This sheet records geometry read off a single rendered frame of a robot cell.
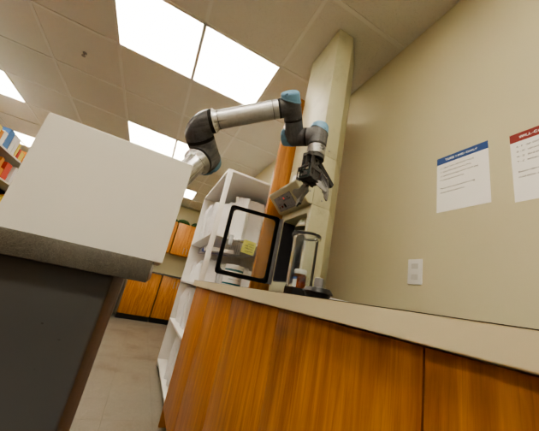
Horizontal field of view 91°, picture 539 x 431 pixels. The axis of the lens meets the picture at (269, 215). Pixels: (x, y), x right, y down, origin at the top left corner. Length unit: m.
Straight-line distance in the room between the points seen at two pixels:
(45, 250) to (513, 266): 1.26
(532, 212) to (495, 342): 0.88
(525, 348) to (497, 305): 0.83
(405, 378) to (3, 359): 0.63
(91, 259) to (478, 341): 0.56
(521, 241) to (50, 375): 1.29
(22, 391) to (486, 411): 0.66
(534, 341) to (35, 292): 0.69
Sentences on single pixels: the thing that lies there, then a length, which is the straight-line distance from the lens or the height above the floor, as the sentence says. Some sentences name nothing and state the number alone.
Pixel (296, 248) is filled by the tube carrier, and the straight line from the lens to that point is 0.94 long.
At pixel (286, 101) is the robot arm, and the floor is 1.63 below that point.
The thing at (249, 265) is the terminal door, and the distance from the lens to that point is 1.51.
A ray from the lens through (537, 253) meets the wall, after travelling 1.19.
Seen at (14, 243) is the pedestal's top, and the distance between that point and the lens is 0.58.
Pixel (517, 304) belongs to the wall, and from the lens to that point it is 1.18.
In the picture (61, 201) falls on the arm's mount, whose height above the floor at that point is 1.01.
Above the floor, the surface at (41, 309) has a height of 0.82.
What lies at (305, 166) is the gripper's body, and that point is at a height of 1.42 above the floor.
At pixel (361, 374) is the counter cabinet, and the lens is 0.55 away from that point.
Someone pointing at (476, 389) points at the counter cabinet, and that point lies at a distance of 0.44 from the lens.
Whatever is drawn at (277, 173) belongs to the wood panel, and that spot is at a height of 1.70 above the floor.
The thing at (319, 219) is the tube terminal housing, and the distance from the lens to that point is 1.36.
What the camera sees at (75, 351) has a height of 0.76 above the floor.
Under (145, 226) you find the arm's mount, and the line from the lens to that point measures 0.58.
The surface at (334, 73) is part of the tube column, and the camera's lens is 1.85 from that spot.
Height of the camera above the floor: 0.92
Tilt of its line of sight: 17 degrees up
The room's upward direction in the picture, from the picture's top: 12 degrees clockwise
